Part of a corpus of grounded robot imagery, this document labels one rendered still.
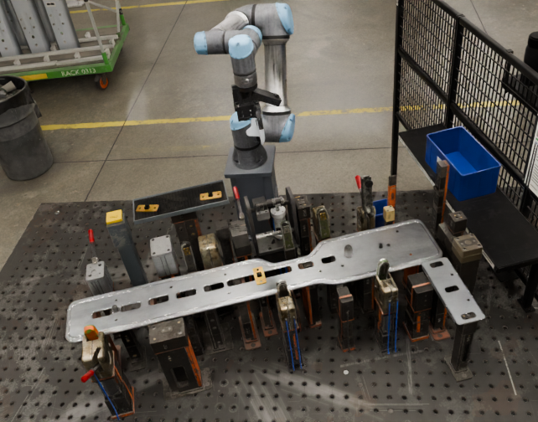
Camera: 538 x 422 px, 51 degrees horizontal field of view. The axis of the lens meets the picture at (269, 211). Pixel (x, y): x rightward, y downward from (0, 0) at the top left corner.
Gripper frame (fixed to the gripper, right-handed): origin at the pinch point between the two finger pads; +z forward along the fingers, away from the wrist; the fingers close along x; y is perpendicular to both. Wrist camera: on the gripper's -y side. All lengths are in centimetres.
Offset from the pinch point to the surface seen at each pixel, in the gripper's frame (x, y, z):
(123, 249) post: -6, 61, 43
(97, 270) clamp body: 9, 69, 38
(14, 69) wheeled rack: -380, 182, 114
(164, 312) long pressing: 32, 47, 44
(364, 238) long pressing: 19, -31, 44
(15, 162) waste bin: -226, 165, 124
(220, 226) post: 4.5, 20.9, 34.3
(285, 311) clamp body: 47, 6, 41
